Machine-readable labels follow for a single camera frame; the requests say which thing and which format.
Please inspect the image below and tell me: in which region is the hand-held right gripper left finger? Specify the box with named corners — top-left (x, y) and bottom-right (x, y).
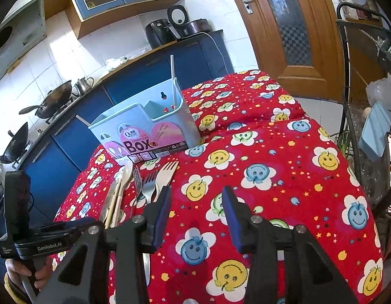
top-left (32, 185), bottom-right (173, 304)

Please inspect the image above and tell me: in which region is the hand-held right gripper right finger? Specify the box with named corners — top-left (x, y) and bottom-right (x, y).
top-left (221, 185), bottom-right (361, 304)

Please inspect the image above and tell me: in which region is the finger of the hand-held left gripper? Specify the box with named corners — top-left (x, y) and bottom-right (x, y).
top-left (36, 217), bottom-right (105, 234)

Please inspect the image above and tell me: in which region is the metal fork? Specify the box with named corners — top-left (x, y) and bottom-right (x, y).
top-left (140, 168), bottom-right (160, 287)
top-left (130, 165), bottom-right (145, 219)

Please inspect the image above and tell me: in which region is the beige chopstick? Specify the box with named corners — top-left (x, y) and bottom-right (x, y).
top-left (105, 168), bottom-right (124, 229)
top-left (109, 166), bottom-right (126, 227)

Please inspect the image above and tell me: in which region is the metal knife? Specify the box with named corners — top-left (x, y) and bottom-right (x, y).
top-left (99, 173), bottom-right (118, 224)

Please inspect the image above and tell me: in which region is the beige plastic fork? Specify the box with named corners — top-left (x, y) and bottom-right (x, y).
top-left (151, 161), bottom-right (180, 205)

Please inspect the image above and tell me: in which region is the beige plastic spoon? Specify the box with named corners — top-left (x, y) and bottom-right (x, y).
top-left (111, 160), bottom-right (134, 229)

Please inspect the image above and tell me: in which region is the blue plastic chopstick box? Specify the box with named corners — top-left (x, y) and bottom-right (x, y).
top-left (88, 78), bottom-right (202, 165)

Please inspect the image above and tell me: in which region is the person's left hand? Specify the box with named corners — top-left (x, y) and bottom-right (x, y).
top-left (5, 256), bottom-right (53, 292)

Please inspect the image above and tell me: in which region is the black wok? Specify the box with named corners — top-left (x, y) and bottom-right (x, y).
top-left (0, 122), bottom-right (30, 165)
top-left (19, 80), bottom-right (73, 119)

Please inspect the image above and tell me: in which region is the red smiley flower tablecloth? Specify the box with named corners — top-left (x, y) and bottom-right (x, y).
top-left (53, 69), bottom-right (384, 304)

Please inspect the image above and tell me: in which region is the blue counter cabinet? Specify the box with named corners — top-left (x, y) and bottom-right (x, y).
top-left (12, 29), bottom-right (237, 229)

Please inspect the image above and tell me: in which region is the gas stove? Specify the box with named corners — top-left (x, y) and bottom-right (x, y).
top-left (45, 93), bottom-right (80, 125)

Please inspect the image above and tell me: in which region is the metal kettle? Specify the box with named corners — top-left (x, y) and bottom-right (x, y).
top-left (74, 77), bottom-right (95, 96)

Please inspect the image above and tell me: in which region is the blue plastic lid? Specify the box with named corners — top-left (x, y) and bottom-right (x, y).
top-left (360, 101), bottom-right (391, 162)

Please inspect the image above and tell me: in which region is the range hood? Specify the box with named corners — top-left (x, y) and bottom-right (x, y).
top-left (0, 0), bottom-right (47, 84)

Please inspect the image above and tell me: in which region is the black air fryer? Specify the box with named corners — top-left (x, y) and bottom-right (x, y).
top-left (145, 19), bottom-right (177, 49)

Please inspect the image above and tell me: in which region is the clear plastic bag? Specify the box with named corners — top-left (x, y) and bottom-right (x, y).
top-left (366, 78), bottom-right (391, 112)

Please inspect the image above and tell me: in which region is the black rice cooker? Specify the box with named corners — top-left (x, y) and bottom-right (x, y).
top-left (167, 5), bottom-right (212, 39)

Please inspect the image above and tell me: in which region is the wooden door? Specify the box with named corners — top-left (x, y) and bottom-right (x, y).
top-left (222, 0), bottom-right (353, 102)

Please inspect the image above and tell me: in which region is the black metal rack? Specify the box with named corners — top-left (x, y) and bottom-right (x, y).
top-left (336, 3), bottom-right (391, 203)

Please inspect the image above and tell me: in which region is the white power cable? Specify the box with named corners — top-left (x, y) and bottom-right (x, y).
top-left (205, 32), bottom-right (236, 75)

